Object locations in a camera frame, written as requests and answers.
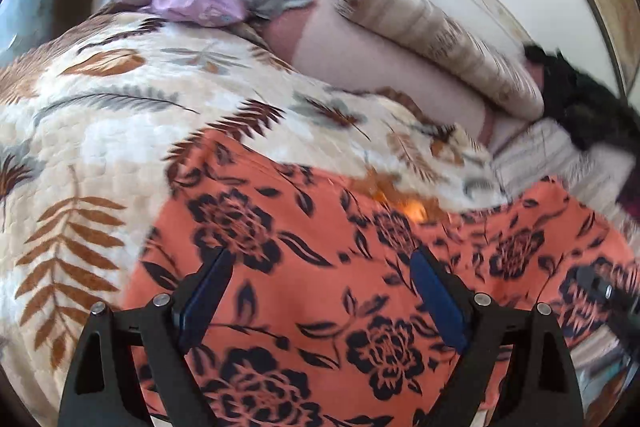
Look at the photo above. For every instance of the cream leaf-pattern blanket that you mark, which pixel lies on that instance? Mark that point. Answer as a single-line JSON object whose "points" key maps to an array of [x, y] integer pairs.
{"points": [[93, 122]]}

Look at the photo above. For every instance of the pink quilted bed sheet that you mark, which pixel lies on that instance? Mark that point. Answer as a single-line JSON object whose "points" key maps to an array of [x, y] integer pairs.
{"points": [[320, 43]]}

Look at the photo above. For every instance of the orange black floral garment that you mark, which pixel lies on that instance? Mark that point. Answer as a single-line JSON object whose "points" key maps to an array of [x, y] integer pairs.
{"points": [[321, 324]]}

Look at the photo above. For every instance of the striped floral side pillow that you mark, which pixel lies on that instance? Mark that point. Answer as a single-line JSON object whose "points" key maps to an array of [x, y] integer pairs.
{"points": [[595, 177]]}

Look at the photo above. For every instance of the black garment pile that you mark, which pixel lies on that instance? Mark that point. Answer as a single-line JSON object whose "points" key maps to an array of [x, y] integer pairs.
{"points": [[587, 110]]}

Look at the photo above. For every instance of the lilac floral cloth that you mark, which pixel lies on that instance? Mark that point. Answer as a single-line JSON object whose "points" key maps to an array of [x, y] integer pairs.
{"points": [[205, 13]]}

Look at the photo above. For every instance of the striped floral long pillow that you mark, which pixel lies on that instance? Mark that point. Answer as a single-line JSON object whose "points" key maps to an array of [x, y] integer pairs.
{"points": [[425, 29]]}

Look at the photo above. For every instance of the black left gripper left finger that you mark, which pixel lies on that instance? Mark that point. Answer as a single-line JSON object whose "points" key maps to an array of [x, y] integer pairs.
{"points": [[103, 386]]}

